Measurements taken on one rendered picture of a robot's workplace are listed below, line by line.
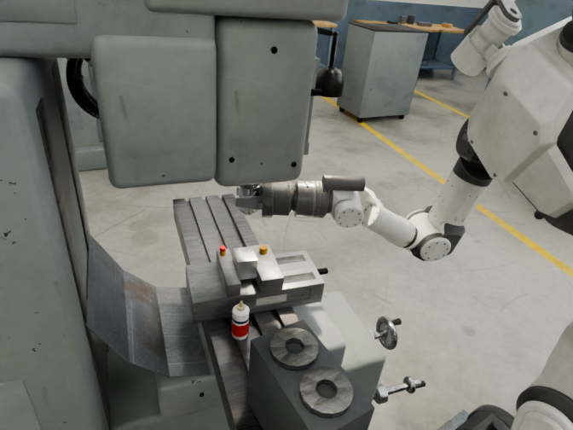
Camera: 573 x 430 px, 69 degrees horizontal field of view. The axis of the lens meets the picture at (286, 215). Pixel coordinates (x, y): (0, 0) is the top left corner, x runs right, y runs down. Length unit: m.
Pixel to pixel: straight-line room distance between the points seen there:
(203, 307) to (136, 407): 0.31
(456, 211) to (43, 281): 0.87
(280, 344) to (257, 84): 0.47
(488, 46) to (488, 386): 1.87
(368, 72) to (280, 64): 4.57
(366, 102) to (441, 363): 3.70
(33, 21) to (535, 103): 0.72
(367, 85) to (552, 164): 4.70
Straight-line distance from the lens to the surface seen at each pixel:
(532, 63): 0.74
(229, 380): 0.99
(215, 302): 1.07
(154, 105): 0.73
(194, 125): 0.75
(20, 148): 0.64
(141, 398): 1.23
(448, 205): 1.08
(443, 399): 2.30
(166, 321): 1.19
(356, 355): 1.34
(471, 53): 0.89
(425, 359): 2.42
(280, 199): 0.94
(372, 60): 5.31
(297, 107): 0.81
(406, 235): 1.08
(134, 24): 0.71
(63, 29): 0.72
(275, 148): 0.83
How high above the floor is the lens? 1.72
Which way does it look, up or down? 32 degrees down
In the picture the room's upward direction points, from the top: 6 degrees clockwise
